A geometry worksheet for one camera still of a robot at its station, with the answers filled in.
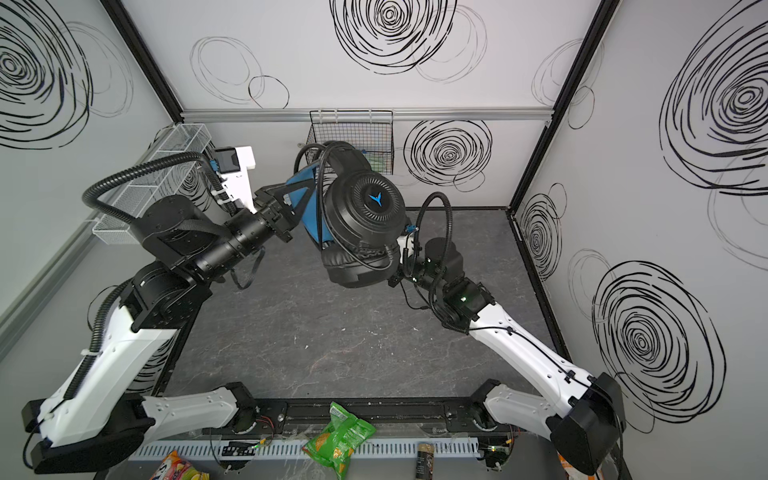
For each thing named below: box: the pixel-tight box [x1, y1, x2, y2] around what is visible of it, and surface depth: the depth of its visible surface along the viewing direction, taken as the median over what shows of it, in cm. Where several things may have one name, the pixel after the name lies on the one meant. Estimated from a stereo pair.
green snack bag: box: [302, 401, 376, 480], surface depth 68 cm
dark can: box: [416, 442, 435, 480], surface depth 67 cm
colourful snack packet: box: [150, 449, 210, 480], surface depth 65 cm
